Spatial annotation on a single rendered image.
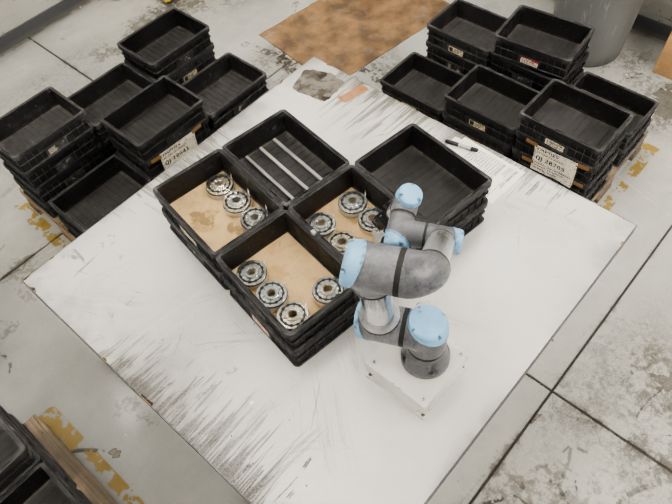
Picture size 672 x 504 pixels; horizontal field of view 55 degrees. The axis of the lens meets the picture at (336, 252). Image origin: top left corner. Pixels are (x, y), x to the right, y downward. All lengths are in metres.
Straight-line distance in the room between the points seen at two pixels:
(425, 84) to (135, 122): 1.53
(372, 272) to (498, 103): 2.07
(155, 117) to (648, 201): 2.50
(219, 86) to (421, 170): 1.51
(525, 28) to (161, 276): 2.28
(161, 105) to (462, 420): 2.15
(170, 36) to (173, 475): 2.28
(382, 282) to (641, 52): 3.31
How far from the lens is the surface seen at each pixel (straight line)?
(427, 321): 1.83
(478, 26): 3.88
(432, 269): 1.46
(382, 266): 1.44
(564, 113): 3.24
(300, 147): 2.54
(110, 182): 3.44
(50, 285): 2.58
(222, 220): 2.35
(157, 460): 2.90
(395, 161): 2.46
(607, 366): 3.06
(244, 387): 2.14
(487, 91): 3.46
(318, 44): 4.39
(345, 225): 2.27
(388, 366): 2.02
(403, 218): 1.85
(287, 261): 2.20
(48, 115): 3.59
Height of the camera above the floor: 2.62
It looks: 54 degrees down
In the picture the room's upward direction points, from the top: 6 degrees counter-clockwise
